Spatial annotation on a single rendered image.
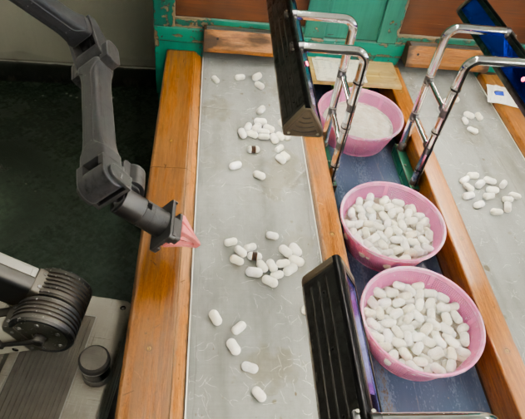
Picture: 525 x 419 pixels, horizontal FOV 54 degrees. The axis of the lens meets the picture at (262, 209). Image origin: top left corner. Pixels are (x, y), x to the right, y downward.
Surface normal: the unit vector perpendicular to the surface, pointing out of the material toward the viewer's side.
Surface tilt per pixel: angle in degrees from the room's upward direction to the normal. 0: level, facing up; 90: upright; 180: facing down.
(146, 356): 0
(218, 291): 0
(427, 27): 90
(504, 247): 0
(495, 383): 90
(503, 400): 90
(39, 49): 90
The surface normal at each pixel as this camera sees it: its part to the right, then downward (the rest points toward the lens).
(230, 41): 0.10, 0.41
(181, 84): 0.11, -0.68
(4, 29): 0.08, 0.73
